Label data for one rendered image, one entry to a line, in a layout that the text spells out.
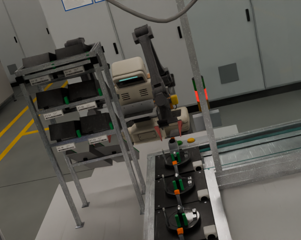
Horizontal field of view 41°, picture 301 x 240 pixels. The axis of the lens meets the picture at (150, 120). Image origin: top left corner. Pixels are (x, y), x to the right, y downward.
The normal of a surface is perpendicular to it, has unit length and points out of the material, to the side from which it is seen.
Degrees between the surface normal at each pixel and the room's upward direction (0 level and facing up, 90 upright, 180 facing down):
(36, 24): 90
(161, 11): 90
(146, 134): 98
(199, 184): 0
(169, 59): 90
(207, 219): 0
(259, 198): 0
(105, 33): 90
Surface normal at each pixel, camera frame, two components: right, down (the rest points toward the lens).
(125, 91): -0.05, 0.52
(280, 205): -0.26, -0.89
